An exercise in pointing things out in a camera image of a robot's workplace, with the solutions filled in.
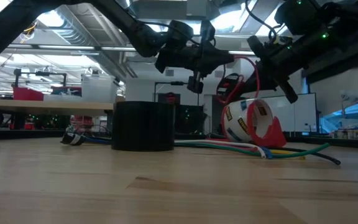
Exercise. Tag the duct tape roll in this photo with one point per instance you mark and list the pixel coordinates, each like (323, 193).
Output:
(143, 126)

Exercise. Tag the translucent storage box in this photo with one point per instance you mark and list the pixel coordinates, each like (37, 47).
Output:
(98, 90)

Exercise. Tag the grey wall vent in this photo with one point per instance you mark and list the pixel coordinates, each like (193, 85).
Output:
(218, 72)
(169, 74)

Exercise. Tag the black camera rig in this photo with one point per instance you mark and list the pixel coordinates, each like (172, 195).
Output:
(39, 74)

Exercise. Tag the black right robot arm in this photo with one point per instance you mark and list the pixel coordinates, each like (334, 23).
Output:
(297, 15)

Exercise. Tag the wooden workbench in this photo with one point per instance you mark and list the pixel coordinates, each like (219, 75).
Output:
(42, 107)

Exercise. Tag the long ceiling light bar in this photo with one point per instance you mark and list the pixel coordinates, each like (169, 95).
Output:
(73, 47)

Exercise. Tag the black gantry frame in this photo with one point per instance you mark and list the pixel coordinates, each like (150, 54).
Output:
(176, 83)

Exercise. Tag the small red plastic crate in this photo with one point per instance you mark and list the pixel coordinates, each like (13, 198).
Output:
(26, 94)

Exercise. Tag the red storage crate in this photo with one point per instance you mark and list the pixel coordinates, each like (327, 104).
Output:
(82, 119)

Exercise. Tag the silver ventilation duct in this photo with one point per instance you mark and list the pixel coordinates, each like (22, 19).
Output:
(82, 34)

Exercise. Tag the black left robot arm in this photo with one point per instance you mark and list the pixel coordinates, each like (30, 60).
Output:
(129, 25)

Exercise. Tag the whiteboard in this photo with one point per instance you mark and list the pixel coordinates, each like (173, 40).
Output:
(303, 115)

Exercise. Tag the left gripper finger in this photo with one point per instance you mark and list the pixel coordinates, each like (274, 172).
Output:
(219, 62)
(222, 54)

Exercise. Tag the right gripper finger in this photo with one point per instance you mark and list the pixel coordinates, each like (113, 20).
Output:
(250, 87)

